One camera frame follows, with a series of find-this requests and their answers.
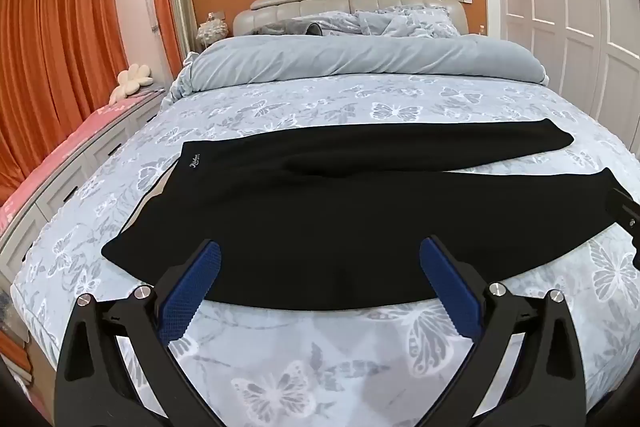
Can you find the black pants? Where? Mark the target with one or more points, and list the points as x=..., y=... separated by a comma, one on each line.
x=325, y=217

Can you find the grey patterned pillows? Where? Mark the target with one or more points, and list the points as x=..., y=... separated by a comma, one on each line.
x=410, y=23
x=300, y=4

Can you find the white bedside flower ornament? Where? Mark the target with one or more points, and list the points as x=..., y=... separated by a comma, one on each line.
x=211, y=34

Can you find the wall switch panel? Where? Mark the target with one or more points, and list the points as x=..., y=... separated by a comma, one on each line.
x=215, y=15

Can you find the white flower shaped cushion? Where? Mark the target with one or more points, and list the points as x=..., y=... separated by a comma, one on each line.
x=131, y=82

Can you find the white drawer bench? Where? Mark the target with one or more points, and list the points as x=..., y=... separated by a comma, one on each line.
x=75, y=179

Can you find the blue floral pillow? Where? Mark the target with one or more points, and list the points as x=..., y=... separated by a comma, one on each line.
x=340, y=24

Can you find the wide orange curtain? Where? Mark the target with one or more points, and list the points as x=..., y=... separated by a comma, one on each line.
x=55, y=57

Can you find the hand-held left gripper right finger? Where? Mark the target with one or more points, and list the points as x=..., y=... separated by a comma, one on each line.
x=452, y=292

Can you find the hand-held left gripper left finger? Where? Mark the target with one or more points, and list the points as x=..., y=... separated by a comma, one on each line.
x=192, y=287

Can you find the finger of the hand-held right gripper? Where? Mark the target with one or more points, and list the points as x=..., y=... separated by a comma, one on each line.
x=627, y=212

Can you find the grey folded duvet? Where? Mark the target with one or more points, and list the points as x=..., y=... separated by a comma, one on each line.
x=350, y=57

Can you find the pink bench cushion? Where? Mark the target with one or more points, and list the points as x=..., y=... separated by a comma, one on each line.
x=65, y=152

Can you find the bed with butterfly sheet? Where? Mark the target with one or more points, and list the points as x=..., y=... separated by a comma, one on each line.
x=350, y=102

